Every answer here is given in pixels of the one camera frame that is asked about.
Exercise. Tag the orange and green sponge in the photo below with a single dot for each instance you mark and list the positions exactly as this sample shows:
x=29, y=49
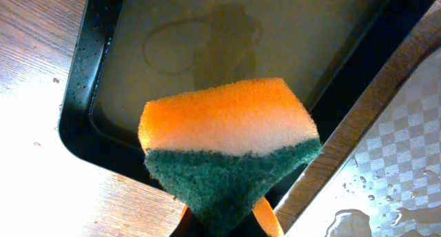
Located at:
x=220, y=150

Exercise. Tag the black water tray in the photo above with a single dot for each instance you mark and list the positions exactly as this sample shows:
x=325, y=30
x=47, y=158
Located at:
x=340, y=57

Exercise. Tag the brown serving tray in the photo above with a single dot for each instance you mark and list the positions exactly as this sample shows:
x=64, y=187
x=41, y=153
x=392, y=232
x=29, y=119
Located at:
x=391, y=184

